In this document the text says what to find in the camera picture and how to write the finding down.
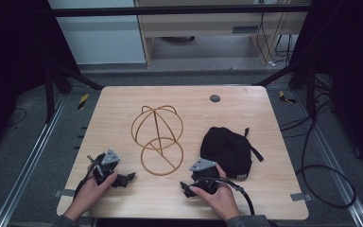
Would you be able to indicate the black cap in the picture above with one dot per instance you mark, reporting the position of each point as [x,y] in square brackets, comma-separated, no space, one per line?
[227,151]

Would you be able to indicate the white cabinet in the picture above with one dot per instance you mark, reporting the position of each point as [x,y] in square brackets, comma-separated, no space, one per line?
[97,38]

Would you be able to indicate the person's left hand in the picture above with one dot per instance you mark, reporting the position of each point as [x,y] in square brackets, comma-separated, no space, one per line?
[89,194]

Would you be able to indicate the black horizontal frame bar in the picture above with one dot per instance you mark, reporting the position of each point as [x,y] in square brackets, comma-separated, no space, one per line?
[170,10]

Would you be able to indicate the person's right hand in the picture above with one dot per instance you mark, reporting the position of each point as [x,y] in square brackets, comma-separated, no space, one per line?
[220,200]

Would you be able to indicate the light wooden desk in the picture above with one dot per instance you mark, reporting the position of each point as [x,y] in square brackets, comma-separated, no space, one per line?
[201,26]

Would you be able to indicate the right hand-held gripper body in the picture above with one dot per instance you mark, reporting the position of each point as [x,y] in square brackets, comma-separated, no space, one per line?
[203,168]

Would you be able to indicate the grey metal table bracket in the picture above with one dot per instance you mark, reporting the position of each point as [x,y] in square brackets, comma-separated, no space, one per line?
[64,193]
[301,197]

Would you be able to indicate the aluminium floor rail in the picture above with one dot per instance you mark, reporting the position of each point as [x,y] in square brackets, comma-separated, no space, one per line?
[28,164]
[334,164]

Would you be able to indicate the yellow black tape strip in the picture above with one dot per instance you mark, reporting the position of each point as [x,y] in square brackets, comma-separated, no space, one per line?
[82,101]
[285,97]

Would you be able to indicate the black metal stand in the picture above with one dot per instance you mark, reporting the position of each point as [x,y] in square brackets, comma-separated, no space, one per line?
[311,91]
[49,94]

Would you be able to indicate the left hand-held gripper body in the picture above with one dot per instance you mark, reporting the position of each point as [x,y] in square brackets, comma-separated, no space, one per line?
[110,157]

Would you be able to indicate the dark curtain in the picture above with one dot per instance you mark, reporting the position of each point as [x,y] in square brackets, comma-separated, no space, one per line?
[353,63]
[12,63]

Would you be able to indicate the grey round table grommet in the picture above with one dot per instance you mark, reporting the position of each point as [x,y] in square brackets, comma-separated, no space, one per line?
[215,98]

